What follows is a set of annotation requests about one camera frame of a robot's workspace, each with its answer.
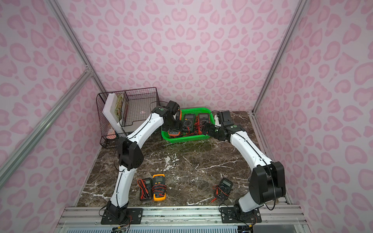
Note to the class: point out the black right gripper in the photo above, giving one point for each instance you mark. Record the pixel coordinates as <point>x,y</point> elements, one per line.
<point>207,128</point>

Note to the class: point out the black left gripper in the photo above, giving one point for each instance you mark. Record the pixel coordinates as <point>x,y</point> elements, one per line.
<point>174,126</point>

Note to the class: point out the orange Victor multimeter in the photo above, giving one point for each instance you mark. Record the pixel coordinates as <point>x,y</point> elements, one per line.
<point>174,132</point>

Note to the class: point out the red Aneng large multimeter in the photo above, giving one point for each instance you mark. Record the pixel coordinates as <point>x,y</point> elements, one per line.
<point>202,119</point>

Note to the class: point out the small green multimeter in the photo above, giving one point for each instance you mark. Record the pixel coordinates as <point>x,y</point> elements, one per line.
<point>222,190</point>

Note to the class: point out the yellow Aneng multimeter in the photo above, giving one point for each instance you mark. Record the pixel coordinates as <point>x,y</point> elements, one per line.
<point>159,187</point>

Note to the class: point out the small black multimeter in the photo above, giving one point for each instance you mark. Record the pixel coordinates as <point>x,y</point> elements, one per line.
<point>146,193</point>

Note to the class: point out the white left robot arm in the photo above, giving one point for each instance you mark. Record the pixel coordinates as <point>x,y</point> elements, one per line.
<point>131,156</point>

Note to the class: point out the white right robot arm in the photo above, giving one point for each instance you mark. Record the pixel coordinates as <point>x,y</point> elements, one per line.
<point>267,180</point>

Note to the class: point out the green plastic basket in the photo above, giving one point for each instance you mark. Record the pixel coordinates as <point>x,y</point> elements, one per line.
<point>193,136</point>

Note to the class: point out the black wire basket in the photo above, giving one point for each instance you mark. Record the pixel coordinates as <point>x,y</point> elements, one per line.
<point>137,105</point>

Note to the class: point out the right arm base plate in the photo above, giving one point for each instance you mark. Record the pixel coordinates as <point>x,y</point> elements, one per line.
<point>236,215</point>

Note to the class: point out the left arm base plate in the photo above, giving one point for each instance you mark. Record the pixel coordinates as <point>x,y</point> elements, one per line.
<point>122,217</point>

